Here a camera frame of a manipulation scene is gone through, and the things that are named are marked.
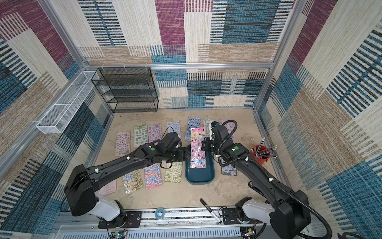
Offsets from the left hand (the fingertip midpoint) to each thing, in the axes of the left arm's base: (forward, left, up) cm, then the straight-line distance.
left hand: (188, 156), depth 79 cm
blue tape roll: (-23, +15, -16) cm, 32 cm away
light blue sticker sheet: (+32, +11, -14) cm, 37 cm away
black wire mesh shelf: (+52, +44, +4) cm, 69 cm away
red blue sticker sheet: (-5, +21, -14) cm, 26 cm away
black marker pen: (-23, -11, -13) cm, 29 cm away
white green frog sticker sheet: (+34, -13, -13) cm, 39 cm away
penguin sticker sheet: (+34, -3, -13) cm, 37 cm away
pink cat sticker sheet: (-1, -5, 0) cm, 5 cm away
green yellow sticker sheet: (-4, +9, -14) cm, 17 cm away
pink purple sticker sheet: (+27, +24, -14) cm, 38 cm away
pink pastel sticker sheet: (+18, +44, -14) cm, 50 cm away
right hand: (+4, -9, +4) cm, 10 cm away
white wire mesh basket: (+10, +61, +19) cm, 65 cm away
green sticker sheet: (+24, +33, -14) cm, 43 cm away
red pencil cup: (+3, -41, -5) cm, 42 cm away
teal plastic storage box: (-6, -7, -12) cm, 15 cm away
